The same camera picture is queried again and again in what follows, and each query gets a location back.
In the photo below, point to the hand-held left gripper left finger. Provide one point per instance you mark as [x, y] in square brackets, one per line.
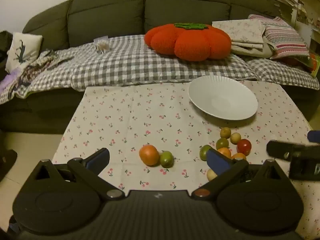
[96, 159]

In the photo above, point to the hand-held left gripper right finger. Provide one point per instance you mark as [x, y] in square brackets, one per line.
[218, 161]

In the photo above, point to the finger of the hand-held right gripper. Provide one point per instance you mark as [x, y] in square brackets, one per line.
[314, 136]
[277, 149]

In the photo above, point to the small orange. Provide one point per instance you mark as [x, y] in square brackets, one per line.
[225, 152]
[239, 156]

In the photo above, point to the pale yellow citrus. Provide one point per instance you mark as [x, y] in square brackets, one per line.
[211, 175]
[235, 138]

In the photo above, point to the green lime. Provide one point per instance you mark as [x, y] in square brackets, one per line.
[203, 152]
[166, 159]

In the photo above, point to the dark green citrus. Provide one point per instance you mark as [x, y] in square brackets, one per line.
[222, 143]

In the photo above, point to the red tomato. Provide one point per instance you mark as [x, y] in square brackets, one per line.
[244, 147]

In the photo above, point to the small yellow citrus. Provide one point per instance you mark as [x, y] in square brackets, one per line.
[225, 132]

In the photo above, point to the large orange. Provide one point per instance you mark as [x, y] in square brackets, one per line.
[149, 155]

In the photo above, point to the white ribbed plate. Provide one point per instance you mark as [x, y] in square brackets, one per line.
[220, 97]

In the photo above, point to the cherry print tablecloth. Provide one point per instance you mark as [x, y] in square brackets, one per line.
[125, 120]

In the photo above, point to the colourful book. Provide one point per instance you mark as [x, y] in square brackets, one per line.
[313, 63]

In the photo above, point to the grey checked blanket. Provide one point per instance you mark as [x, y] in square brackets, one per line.
[125, 65]

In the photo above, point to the striped pink pillow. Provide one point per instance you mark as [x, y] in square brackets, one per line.
[282, 37]

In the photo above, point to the dark patterned throw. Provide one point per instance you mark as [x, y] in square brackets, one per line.
[37, 67]

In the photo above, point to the purple cloth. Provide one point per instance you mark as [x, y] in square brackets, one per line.
[7, 81]

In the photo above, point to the orange pumpkin cushion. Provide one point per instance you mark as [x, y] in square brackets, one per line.
[190, 42]

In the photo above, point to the folded floral cloth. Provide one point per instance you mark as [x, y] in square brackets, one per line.
[240, 30]

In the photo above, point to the bookshelf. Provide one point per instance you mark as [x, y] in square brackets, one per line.
[308, 7]

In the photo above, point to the white printed pillow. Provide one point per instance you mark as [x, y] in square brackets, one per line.
[30, 45]

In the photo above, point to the dark green sofa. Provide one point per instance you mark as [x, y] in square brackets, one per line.
[107, 10]

